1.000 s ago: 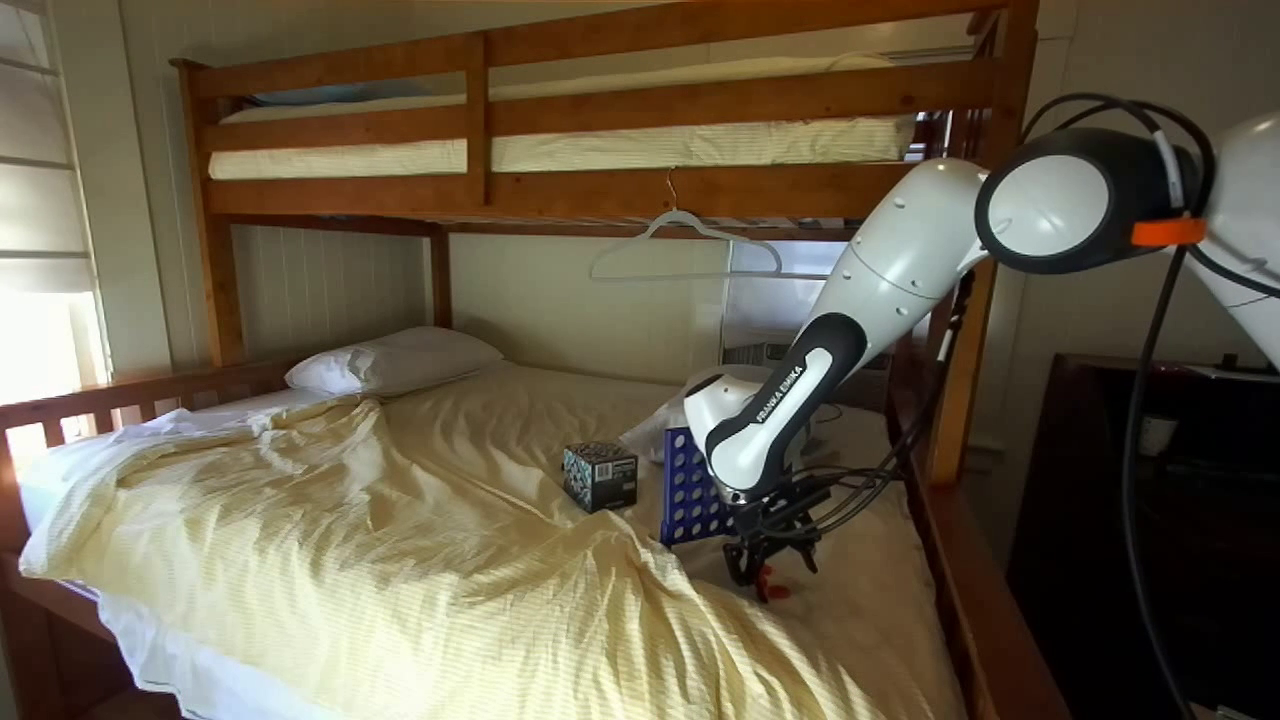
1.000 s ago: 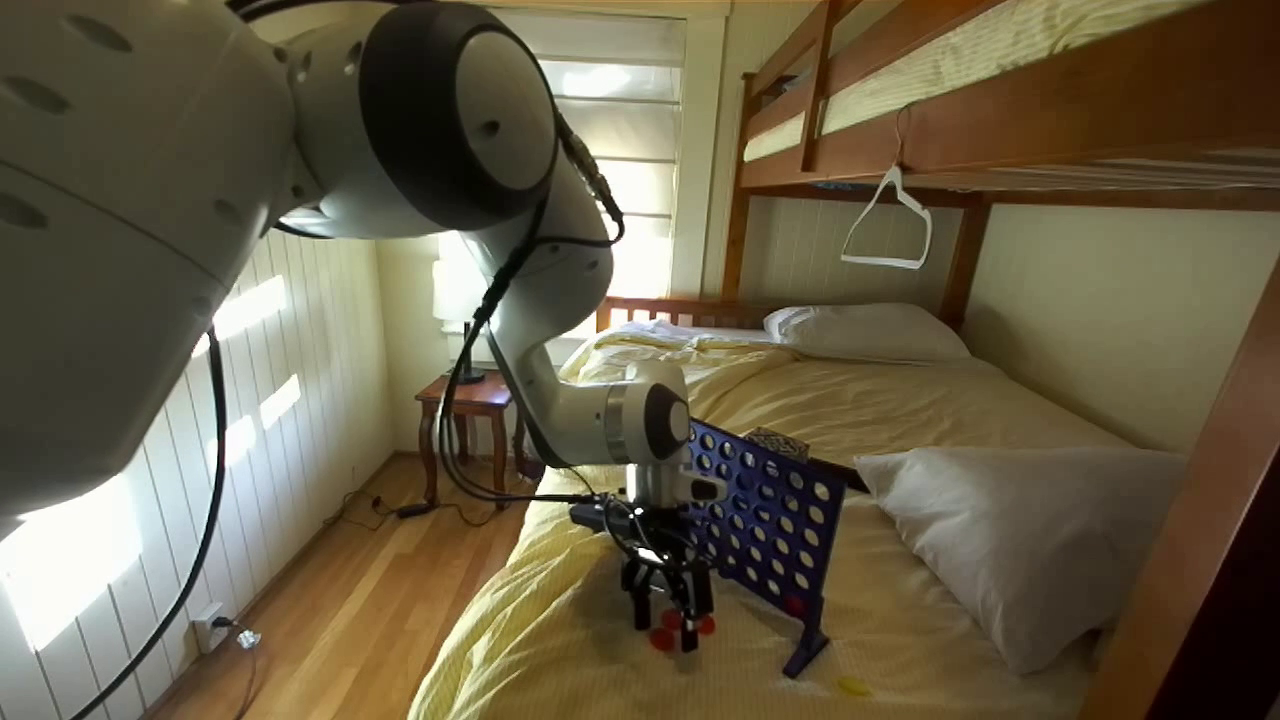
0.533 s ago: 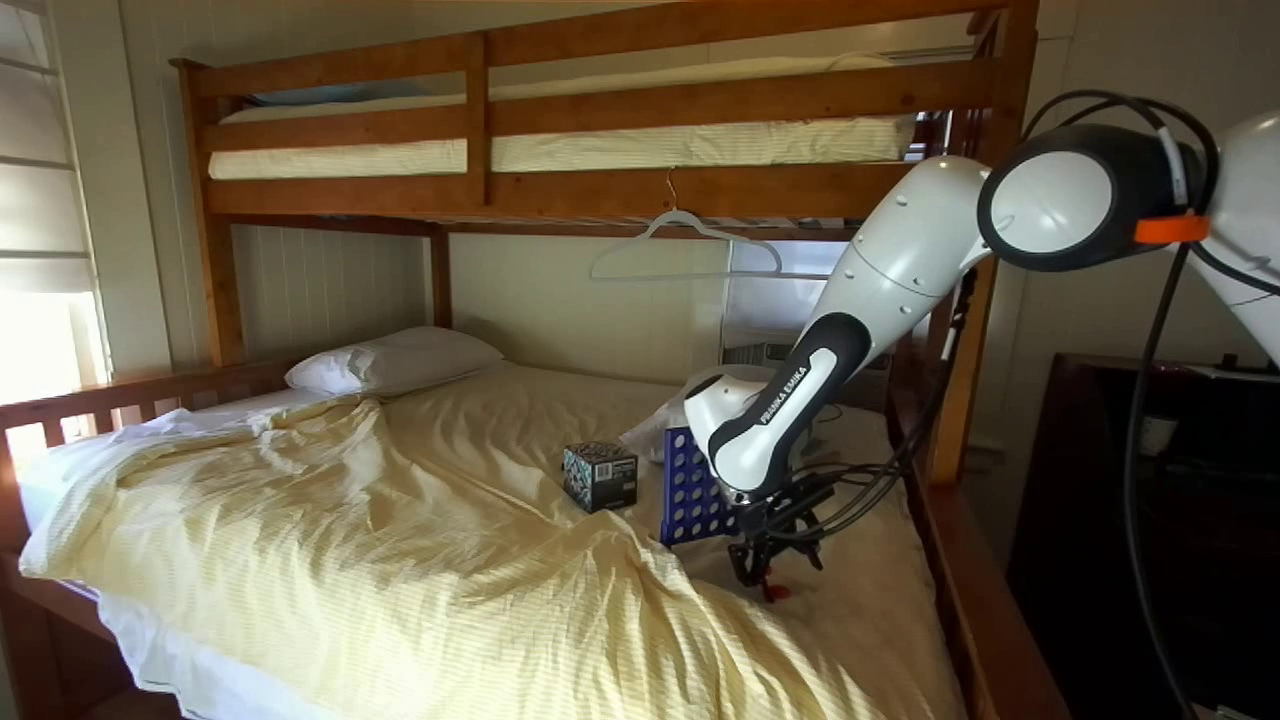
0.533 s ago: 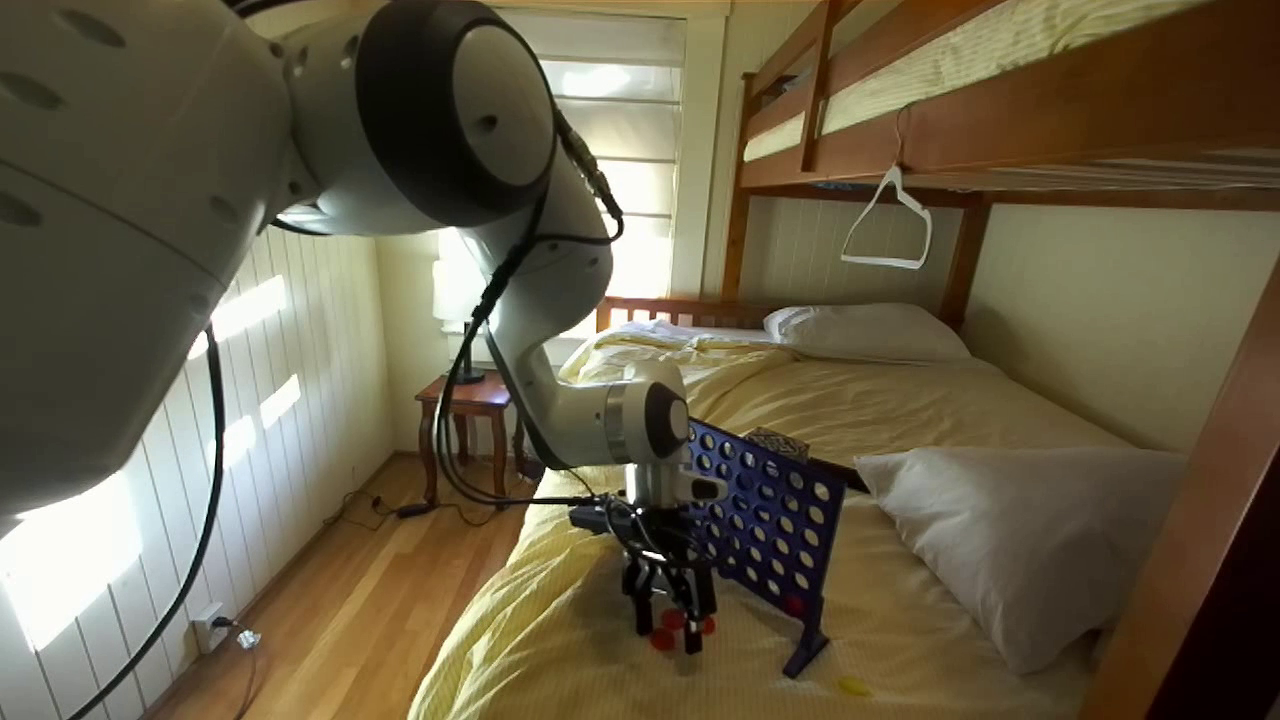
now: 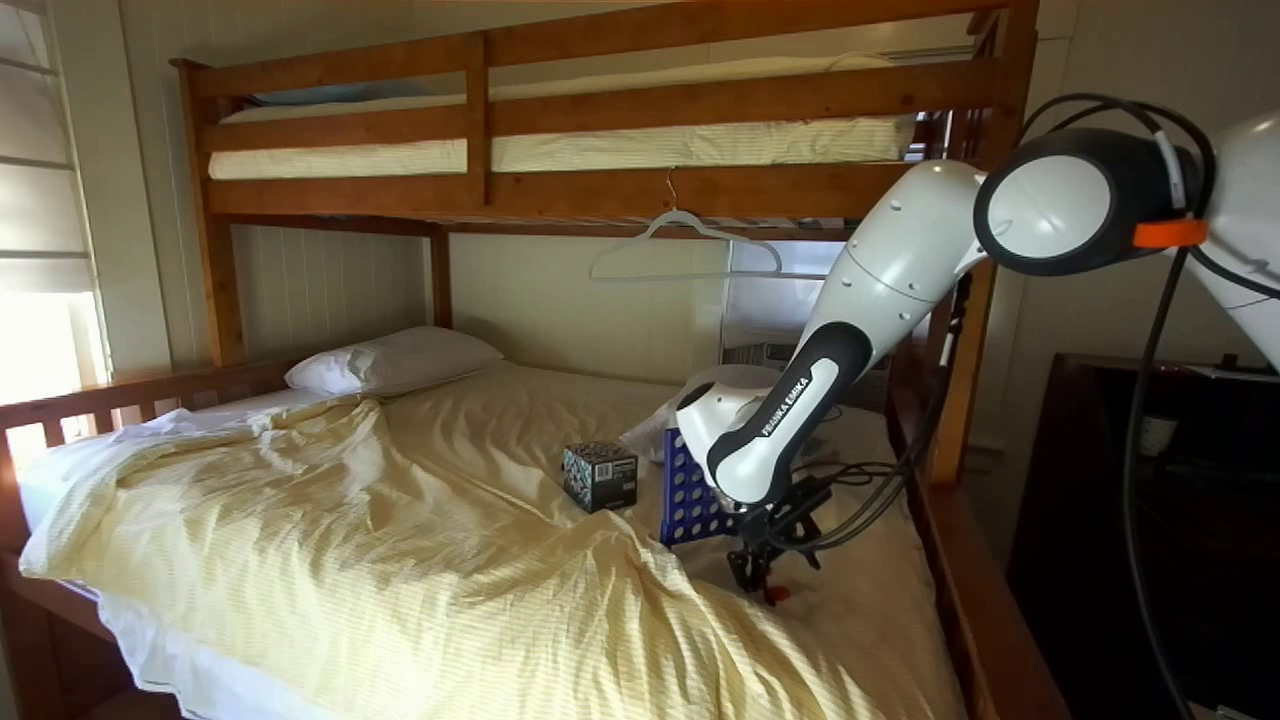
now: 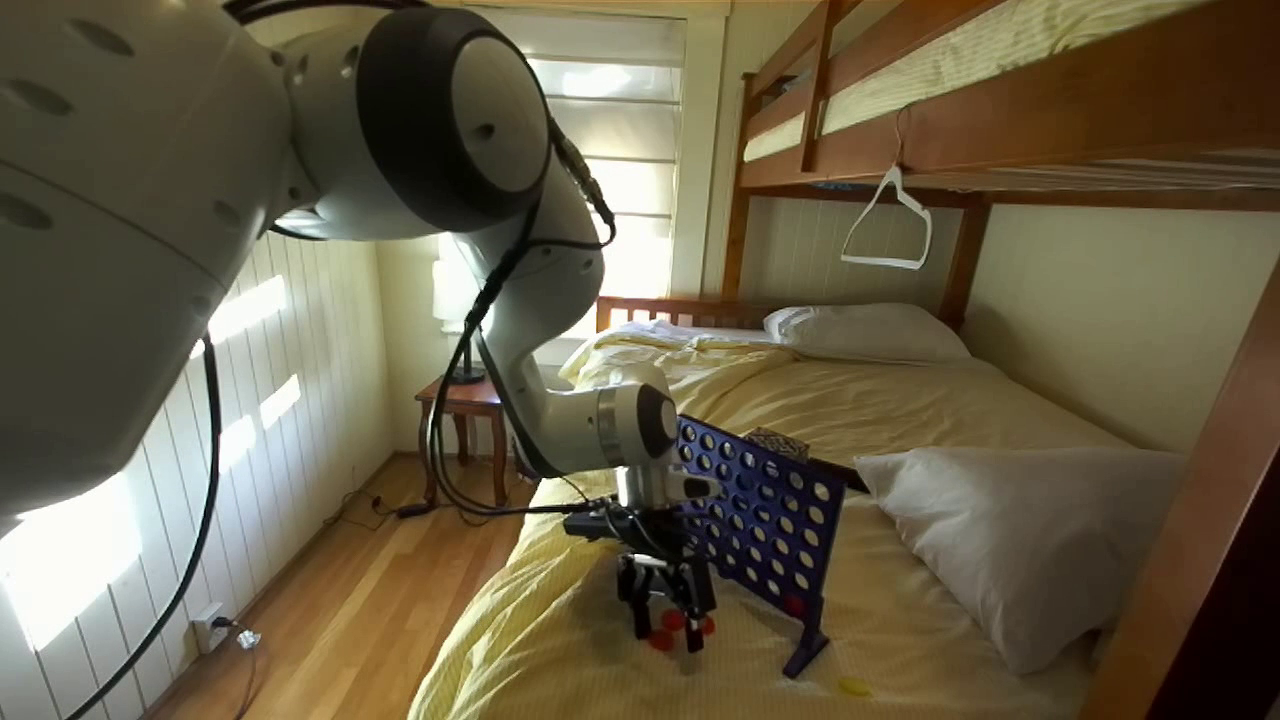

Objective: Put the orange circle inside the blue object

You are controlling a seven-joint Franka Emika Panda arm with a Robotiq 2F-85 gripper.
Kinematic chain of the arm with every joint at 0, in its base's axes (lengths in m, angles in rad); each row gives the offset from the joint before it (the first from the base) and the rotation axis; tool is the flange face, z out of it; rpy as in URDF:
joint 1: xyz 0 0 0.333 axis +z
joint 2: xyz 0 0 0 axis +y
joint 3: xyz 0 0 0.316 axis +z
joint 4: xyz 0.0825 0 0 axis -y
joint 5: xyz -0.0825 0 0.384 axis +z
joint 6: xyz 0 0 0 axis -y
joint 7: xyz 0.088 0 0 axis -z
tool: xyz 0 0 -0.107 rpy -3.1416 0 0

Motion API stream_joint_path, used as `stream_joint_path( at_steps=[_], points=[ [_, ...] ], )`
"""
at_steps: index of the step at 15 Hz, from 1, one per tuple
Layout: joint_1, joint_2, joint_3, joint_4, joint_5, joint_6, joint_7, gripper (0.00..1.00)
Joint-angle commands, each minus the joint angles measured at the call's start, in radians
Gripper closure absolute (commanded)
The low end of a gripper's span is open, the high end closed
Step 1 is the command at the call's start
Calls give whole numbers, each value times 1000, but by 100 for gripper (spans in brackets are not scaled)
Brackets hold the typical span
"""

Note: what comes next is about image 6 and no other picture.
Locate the yellow game disc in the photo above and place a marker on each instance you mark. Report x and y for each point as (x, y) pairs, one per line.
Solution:
(850, 690)

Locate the white window blind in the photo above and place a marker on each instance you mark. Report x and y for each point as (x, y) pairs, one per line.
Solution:
(640, 132)

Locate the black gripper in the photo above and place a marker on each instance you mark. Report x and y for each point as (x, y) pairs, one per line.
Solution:
(664, 552)

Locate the flat white pillow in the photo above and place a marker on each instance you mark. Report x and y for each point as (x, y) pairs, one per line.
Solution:
(866, 328)

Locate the yellow bed blanket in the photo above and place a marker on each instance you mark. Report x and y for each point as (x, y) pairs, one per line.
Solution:
(572, 654)

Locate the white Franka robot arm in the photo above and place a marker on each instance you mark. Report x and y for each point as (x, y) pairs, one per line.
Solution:
(134, 201)

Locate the white clothes hanger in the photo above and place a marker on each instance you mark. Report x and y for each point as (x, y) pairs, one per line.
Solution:
(881, 261)

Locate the table lamp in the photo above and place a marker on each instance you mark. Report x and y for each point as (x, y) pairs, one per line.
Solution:
(448, 295)

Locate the upper bunk mattress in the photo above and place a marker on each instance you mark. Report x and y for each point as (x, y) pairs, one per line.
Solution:
(1012, 47)

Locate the blue connect four grid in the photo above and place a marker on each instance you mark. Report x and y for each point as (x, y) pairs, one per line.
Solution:
(784, 533)

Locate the wall outlet with plug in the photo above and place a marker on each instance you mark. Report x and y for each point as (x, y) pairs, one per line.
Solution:
(221, 627)

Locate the small wooden side table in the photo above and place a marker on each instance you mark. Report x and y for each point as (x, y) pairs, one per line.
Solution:
(462, 397)

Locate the large white pillow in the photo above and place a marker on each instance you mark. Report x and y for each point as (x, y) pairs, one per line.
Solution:
(1026, 547)

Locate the wooden bunk bed frame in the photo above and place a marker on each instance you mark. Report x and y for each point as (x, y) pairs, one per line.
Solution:
(1064, 123)

